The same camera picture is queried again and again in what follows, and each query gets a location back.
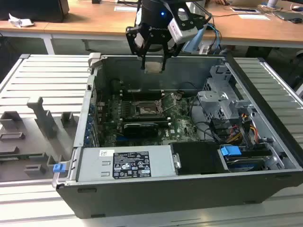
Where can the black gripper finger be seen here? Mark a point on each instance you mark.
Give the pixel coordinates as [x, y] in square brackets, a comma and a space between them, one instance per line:
[169, 48]
[133, 43]

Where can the silver square CPU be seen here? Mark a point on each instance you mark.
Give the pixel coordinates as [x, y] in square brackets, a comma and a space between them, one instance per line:
[154, 67]

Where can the thin metal locking lever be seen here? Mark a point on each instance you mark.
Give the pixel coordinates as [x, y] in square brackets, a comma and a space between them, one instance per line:
[134, 97]

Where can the black RAM slot bank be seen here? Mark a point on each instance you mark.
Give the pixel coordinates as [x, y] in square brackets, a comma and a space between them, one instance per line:
[144, 118]
[142, 94]

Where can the CPU socket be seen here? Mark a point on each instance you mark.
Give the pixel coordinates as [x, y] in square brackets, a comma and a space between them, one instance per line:
[146, 110]

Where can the white paper sheet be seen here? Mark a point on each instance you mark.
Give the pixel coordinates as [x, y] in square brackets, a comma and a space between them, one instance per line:
[253, 17]
[123, 8]

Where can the wooden desk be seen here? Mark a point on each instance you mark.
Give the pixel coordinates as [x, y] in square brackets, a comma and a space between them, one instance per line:
[94, 21]

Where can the round coin battery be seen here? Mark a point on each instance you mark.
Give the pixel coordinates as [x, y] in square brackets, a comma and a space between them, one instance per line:
[179, 96]

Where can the grey metal drive cage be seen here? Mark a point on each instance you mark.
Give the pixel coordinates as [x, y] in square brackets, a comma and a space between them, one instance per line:
[213, 99]

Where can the green motherboard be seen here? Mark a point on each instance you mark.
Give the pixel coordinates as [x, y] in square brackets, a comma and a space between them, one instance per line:
[182, 127]

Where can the white framed tablet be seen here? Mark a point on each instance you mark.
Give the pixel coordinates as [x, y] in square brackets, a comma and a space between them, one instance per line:
[245, 10]

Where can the black graphics card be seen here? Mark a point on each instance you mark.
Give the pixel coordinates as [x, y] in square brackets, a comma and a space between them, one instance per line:
[139, 130]

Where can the black box on desk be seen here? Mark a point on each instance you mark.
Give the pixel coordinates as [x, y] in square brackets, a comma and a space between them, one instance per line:
[35, 10]

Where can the grey cup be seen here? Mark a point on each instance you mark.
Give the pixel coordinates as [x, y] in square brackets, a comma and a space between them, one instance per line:
[272, 2]

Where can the black plastic shroud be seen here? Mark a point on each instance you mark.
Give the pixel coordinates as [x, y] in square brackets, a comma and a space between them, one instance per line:
[196, 158]

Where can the crumpled white paper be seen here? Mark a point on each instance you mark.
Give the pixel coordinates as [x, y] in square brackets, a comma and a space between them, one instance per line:
[17, 22]

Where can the hard disk in blue carrier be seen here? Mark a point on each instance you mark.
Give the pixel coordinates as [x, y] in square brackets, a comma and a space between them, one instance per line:
[230, 151]

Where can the dark grey laptop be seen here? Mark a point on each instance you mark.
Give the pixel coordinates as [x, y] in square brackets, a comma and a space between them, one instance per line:
[288, 15]

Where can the grey power supply unit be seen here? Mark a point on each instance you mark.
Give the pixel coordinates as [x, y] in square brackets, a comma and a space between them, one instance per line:
[94, 165]

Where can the grey parts rack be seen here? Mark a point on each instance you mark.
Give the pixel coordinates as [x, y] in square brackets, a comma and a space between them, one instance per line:
[35, 132]

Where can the blue case latch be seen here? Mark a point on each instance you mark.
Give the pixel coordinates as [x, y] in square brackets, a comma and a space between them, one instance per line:
[59, 168]

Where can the black open PC case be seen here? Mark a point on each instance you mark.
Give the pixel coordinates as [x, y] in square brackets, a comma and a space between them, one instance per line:
[165, 196]

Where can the green RAM stick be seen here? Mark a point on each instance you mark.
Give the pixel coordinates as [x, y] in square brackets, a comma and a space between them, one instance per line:
[19, 156]

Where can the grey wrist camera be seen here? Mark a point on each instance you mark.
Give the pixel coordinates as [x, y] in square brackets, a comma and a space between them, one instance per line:
[182, 33]

